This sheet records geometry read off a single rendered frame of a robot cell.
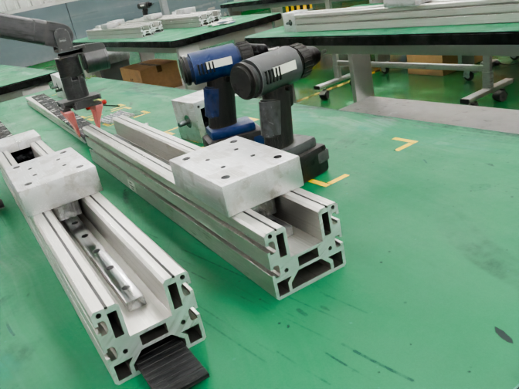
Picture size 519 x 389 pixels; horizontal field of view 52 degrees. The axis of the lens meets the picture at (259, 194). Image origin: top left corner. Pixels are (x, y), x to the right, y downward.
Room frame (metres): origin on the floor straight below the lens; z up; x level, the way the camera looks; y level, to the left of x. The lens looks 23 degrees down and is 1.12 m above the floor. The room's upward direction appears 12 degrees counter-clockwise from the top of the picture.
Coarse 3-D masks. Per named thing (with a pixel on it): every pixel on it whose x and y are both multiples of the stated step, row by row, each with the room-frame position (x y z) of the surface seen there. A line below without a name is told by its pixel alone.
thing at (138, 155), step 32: (96, 128) 1.18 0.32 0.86; (128, 128) 1.15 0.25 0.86; (96, 160) 1.18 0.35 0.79; (128, 160) 0.92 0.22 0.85; (160, 160) 0.94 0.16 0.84; (160, 192) 0.80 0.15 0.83; (288, 192) 0.61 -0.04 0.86; (192, 224) 0.70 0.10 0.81; (224, 224) 0.60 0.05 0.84; (256, 224) 0.54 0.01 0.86; (288, 224) 0.60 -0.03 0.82; (320, 224) 0.54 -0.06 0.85; (224, 256) 0.62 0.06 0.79; (256, 256) 0.53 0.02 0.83; (288, 256) 0.52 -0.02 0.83; (320, 256) 0.54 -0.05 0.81; (288, 288) 0.52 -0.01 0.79
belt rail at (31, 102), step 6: (30, 96) 2.26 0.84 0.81; (30, 102) 2.17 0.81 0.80; (36, 102) 2.09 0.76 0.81; (36, 108) 2.06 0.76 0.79; (42, 108) 1.92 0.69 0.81; (42, 114) 1.96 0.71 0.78; (48, 114) 1.84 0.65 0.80; (54, 120) 1.76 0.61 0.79; (60, 120) 1.65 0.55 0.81; (60, 126) 1.68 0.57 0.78; (66, 126) 1.58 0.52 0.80; (72, 132) 1.53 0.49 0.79; (78, 138) 1.47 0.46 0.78
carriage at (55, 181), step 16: (32, 160) 0.86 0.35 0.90; (48, 160) 0.84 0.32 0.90; (64, 160) 0.82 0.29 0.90; (80, 160) 0.80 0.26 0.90; (16, 176) 0.78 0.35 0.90; (32, 176) 0.77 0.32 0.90; (48, 176) 0.75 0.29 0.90; (64, 176) 0.73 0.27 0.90; (80, 176) 0.74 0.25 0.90; (96, 176) 0.75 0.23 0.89; (16, 192) 0.74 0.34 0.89; (32, 192) 0.71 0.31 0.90; (48, 192) 0.72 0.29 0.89; (64, 192) 0.73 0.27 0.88; (80, 192) 0.74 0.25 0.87; (96, 192) 0.75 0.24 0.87; (32, 208) 0.71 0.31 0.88; (48, 208) 0.72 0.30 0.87; (64, 208) 0.74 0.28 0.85; (80, 208) 0.75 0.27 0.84
